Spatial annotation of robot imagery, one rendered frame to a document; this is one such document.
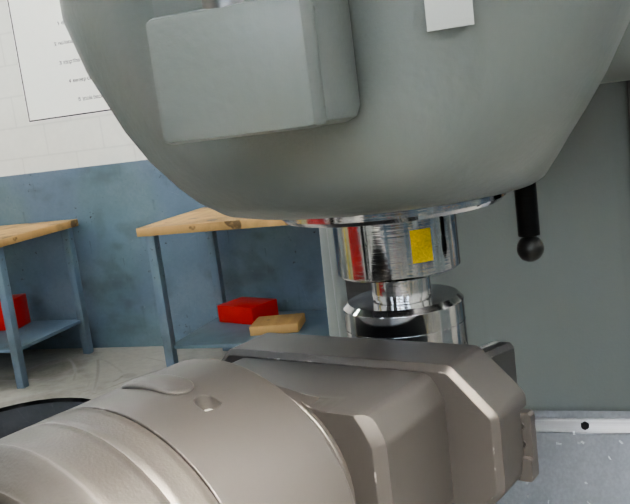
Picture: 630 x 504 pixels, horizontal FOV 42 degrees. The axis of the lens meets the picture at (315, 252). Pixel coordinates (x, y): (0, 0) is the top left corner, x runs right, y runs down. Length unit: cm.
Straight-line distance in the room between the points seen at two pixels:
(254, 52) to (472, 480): 15
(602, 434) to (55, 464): 58
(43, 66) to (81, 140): 52
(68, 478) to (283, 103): 9
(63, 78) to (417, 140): 537
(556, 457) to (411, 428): 48
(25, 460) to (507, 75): 15
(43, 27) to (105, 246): 143
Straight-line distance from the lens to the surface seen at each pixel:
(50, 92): 564
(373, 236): 30
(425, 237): 30
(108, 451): 19
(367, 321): 31
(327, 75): 20
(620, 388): 72
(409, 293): 31
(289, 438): 21
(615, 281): 70
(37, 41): 569
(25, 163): 581
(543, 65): 23
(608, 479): 72
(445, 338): 31
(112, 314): 562
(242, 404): 22
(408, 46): 22
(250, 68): 19
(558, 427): 72
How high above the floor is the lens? 134
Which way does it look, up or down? 9 degrees down
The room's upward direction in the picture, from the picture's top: 7 degrees counter-clockwise
